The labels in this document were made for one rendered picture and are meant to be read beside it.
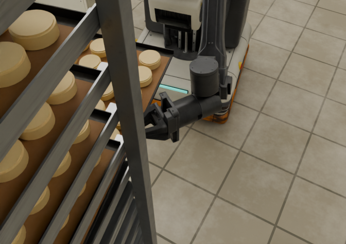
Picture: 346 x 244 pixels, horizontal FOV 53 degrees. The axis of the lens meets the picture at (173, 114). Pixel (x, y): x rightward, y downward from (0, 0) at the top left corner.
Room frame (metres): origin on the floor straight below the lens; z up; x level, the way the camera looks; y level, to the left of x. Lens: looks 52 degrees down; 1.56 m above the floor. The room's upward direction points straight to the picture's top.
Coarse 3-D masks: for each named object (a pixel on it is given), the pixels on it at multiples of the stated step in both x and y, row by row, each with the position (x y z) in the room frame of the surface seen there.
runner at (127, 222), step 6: (132, 204) 0.35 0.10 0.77; (132, 210) 0.33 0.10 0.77; (126, 216) 0.32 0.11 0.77; (132, 216) 0.31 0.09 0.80; (126, 222) 0.30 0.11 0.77; (132, 222) 0.30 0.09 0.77; (120, 228) 0.29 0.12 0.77; (126, 228) 0.28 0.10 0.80; (120, 234) 0.28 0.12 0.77; (126, 234) 0.27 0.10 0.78; (120, 240) 0.26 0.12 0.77
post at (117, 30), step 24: (96, 0) 0.33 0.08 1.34; (120, 0) 0.32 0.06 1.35; (120, 24) 0.32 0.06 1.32; (120, 48) 0.32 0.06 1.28; (120, 72) 0.32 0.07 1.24; (120, 96) 0.33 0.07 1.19; (120, 120) 0.33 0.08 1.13; (144, 144) 0.34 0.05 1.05; (144, 168) 0.33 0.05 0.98; (144, 192) 0.32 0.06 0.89; (144, 216) 0.32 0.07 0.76; (144, 240) 0.33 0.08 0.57
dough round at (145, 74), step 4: (140, 68) 0.56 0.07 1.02; (144, 68) 0.56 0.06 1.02; (148, 68) 0.56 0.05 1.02; (140, 72) 0.55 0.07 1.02; (144, 72) 0.55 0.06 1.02; (148, 72) 0.55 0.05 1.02; (140, 76) 0.54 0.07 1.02; (144, 76) 0.54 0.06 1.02; (148, 76) 0.54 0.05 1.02; (140, 80) 0.52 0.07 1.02; (144, 80) 0.52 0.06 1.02; (148, 80) 0.53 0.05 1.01; (140, 84) 0.52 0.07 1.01; (144, 84) 0.52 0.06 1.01; (148, 84) 0.53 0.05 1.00
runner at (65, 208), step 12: (108, 108) 0.35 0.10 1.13; (108, 120) 0.31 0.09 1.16; (108, 132) 0.30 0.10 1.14; (96, 144) 0.27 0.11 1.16; (96, 156) 0.26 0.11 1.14; (84, 168) 0.23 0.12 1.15; (84, 180) 0.22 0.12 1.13; (72, 192) 0.20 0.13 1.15; (60, 204) 0.18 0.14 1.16; (72, 204) 0.19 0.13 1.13; (60, 216) 0.17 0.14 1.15; (48, 228) 0.15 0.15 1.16; (60, 228) 0.16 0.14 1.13; (48, 240) 0.14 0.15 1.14
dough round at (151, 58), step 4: (144, 52) 0.61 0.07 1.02; (148, 52) 0.61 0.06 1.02; (152, 52) 0.61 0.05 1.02; (156, 52) 0.61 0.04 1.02; (140, 56) 0.60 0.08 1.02; (144, 56) 0.60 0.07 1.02; (148, 56) 0.60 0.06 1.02; (152, 56) 0.60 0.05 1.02; (156, 56) 0.60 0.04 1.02; (140, 60) 0.59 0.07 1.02; (144, 60) 0.58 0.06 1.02; (148, 60) 0.58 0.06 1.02; (152, 60) 0.58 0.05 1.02; (156, 60) 0.58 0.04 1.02; (160, 60) 0.59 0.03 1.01; (140, 64) 0.58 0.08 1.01; (144, 64) 0.57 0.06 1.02; (148, 64) 0.57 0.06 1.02; (152, 64) 0.57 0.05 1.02; (156, 64) 0.58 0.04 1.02; (152, 68) 0.57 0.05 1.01
